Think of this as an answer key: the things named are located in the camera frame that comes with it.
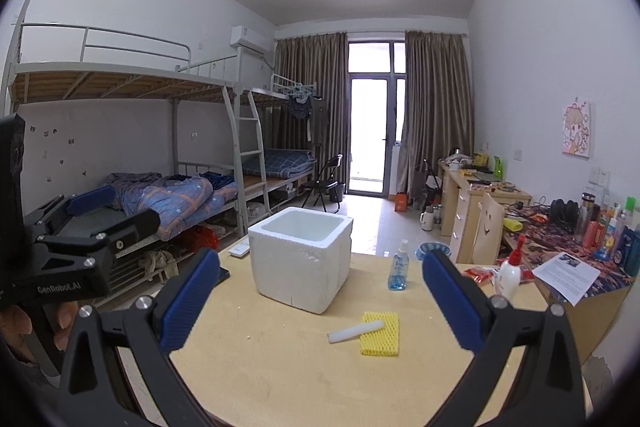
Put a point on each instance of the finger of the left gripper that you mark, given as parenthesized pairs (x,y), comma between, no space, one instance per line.
(79,205)

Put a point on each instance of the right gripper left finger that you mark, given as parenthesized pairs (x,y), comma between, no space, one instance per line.
(94,389)

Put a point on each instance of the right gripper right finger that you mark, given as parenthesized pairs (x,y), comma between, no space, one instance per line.
(547,389)

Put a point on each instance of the white foam tube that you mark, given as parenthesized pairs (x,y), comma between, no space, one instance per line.
(355,331)

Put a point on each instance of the person left hand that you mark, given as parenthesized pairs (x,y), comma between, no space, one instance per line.
(16,326)

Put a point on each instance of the blue plaid quilt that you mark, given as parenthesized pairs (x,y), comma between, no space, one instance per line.
(180,201)

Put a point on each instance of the printed paper sheet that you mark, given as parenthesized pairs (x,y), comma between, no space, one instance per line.
(568,275)

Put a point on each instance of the white lotion bottle red cap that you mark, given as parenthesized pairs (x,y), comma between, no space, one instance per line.
(509,275)

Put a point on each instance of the white remote control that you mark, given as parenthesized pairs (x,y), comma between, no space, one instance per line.
(239,250)

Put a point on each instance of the red snack packet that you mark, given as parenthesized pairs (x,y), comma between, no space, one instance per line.
(480,275)

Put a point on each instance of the metal bunk bed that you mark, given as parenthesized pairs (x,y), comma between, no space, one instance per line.
(99,100)

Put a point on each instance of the wooden smiley chair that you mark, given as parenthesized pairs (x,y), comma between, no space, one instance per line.
(489,231)

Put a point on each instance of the toiletry bottles cluster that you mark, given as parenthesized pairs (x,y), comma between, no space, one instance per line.
(611,233)

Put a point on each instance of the white styrofoam box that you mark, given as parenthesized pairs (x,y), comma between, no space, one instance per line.
(301,257)

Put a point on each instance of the grey trash bin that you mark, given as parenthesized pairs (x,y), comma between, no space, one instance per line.
(432,247)

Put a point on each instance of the blue spray bottle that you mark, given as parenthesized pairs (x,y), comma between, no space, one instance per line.
(397,279)

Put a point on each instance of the white thermos kettle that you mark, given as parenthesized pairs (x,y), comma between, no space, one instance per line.
(427,217)

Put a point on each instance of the wooden desk with drawers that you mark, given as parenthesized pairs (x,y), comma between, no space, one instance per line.
(461,205)

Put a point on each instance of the white air conditioner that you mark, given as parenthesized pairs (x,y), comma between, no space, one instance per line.
(243,37)

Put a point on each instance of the black folding chair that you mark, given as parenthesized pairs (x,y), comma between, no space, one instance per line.
(324,183)

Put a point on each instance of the left brown curtain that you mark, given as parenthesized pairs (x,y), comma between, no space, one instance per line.
(318,122)

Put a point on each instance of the brown curtain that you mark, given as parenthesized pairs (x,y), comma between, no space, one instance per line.
(318,122)
(438,107)

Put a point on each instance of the glass balcony door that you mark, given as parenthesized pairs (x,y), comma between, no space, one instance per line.
(377,87)

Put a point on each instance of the right brown curtain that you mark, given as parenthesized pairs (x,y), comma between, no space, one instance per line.
(438,107)

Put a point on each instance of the anime wall poster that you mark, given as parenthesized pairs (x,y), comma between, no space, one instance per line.
(577,129)

